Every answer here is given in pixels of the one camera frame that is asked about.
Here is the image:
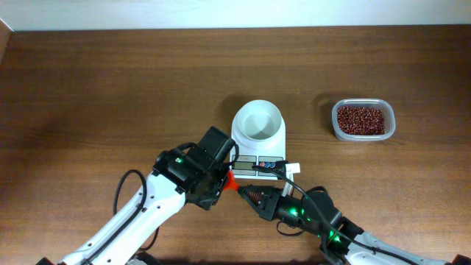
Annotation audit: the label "orange measuring scoop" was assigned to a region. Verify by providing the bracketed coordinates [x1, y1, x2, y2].
[224, 170, 240, 191]

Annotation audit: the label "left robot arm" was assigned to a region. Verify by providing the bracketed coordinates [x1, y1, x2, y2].
[61, 127, 236, 264]

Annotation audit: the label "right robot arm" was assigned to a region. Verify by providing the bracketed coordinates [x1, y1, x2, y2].
[238, 185, 447, 265]

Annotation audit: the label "white kitchen scale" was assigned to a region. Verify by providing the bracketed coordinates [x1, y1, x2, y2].
[230, 117, 286, 180]

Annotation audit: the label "white round bowl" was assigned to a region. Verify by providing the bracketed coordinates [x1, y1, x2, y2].
[233, 99, 284, 141]

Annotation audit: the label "clear plastic container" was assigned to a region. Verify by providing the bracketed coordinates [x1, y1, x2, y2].
[331, 99, 396, 141]

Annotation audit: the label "red beans in container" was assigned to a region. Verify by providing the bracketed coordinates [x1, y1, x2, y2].
[336, 106, 385, 136]

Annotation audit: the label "right black camera cable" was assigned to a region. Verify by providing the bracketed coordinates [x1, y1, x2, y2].
[251, 160, 420, 265]

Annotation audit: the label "black camera cable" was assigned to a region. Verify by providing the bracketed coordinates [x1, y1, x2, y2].
[251, 160, 420, 265]
[112, 169, 160, 252]

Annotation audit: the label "left black camera cable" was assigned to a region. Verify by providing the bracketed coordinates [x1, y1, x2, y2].
[112, 169, 160, 252]

